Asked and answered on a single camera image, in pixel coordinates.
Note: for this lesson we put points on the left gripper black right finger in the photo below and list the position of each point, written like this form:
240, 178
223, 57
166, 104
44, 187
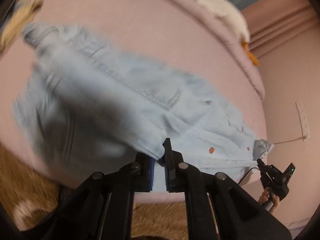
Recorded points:
172, 170

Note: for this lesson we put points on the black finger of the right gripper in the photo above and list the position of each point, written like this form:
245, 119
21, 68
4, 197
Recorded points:
262, 166

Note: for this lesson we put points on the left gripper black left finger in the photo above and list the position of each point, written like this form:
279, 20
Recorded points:
144, 179

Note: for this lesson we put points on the light blue denim pants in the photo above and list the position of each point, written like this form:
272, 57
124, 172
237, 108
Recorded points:
90, 106

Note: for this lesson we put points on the person's right hand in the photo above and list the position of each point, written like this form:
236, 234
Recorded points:
267, 195

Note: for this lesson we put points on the pink quilted blanket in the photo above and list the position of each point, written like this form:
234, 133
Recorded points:
220, 31

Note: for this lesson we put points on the pink curtain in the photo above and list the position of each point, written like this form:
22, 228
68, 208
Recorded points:
271, 23

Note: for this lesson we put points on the pink bed mattress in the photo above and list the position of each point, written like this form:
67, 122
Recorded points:
156, 28

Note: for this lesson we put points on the white goose plush toy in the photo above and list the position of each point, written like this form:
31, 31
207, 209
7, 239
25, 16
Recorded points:
232, 17

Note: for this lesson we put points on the yellow folded garment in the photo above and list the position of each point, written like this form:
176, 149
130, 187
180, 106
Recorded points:
23, 14

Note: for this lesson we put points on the white wall power strip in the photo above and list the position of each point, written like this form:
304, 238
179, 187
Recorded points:
303, 121

